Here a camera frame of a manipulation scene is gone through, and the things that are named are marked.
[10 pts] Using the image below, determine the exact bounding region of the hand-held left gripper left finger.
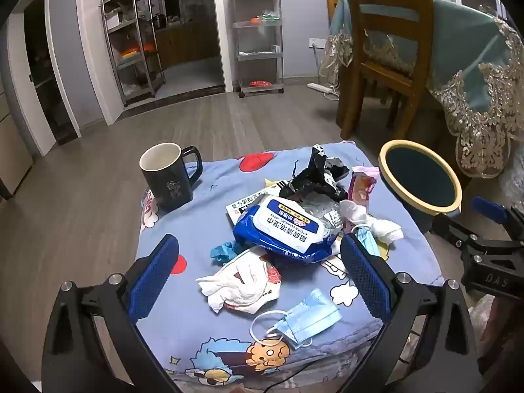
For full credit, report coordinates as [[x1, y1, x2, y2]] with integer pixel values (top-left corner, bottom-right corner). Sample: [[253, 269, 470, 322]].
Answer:
[[41, 233, 181, 393]]

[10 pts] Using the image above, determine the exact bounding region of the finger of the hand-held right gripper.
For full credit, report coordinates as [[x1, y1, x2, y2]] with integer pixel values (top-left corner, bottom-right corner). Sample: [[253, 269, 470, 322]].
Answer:
[[471, 196, 524, 246], [432, 213, 524, 295]]

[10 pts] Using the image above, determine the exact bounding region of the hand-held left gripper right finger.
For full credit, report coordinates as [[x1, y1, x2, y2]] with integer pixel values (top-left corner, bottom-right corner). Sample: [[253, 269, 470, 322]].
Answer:
[[340, 233, 481, 393]]

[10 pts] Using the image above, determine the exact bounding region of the blue face mask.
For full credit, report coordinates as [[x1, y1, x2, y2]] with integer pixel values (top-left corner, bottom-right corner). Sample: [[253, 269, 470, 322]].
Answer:
[[251, 289, 342, 350], [348, 224, 387, 258]]

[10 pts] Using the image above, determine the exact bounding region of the teal bin with yellow rim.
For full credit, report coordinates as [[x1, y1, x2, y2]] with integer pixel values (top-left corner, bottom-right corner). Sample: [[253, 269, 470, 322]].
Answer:
[[378, 139, 463, 230]]

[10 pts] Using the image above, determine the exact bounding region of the red floral paper package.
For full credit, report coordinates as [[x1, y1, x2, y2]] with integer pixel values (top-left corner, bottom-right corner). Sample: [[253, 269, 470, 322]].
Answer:
[[221, 250, 284, 316]]

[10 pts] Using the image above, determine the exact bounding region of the blue wet wipes pack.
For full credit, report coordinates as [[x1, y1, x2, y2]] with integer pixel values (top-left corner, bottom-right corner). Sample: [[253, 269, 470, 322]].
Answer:
[[233, 196, 342, 266]]

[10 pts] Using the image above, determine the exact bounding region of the white crumpled tissue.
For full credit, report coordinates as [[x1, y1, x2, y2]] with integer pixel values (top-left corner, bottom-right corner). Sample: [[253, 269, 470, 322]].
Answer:
[[340, 200, 404, 241], [196, 260, 269, 314]]

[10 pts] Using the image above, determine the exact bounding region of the cartoon printed blanket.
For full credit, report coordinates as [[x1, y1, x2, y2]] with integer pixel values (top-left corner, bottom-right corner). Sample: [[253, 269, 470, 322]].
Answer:
[[137, 139, 443, 391]]

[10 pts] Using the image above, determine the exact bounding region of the blue crumpled wrapper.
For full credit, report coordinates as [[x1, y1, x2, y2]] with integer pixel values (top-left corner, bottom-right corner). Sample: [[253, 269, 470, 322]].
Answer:
[[211, 241, 246, 263]]

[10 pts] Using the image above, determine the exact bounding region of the black mug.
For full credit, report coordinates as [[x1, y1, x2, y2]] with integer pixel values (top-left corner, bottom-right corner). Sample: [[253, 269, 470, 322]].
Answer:
[[139, 142, 204, 212]]

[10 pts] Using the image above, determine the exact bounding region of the pink snack packet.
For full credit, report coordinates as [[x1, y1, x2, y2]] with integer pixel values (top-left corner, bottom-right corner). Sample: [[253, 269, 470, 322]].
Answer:
[[348, 166, 378, 203]]

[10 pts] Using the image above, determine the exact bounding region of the white medicine box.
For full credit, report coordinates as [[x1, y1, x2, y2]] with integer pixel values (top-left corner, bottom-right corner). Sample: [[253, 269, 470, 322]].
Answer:
[[225, 182, 291, 226]]

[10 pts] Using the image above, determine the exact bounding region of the black crumpled plastic bag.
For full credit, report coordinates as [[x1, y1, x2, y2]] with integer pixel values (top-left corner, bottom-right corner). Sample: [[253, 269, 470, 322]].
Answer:
[[278, 144, 350, 202]]

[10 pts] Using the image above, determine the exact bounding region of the wooden chair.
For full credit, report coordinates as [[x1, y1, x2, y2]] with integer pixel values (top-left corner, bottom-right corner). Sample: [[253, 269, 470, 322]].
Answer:
[[336, 0, 435, 140]]

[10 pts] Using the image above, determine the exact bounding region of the table with lace cloth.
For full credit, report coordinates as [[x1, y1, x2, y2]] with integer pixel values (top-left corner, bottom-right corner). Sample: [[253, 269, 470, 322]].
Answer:
[[319, 0, 524, 178]]

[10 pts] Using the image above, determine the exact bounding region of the white power strip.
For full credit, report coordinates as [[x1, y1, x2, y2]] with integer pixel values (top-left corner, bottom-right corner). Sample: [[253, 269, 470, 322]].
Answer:
[[307, 83, 340, 99]]

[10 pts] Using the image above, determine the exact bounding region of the metal shelf rack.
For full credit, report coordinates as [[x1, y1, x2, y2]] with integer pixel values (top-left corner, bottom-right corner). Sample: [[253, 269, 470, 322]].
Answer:
[[100, 0, 166, 107]]

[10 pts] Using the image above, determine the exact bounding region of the wooden kitchen cabinet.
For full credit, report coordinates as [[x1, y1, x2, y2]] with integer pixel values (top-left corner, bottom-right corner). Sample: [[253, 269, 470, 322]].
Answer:
[[156, 20, 222, 70]]

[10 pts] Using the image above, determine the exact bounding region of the grey rolling cart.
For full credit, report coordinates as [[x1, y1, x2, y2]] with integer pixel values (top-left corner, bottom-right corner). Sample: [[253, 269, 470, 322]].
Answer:
[[228, 0, 285, 99]]

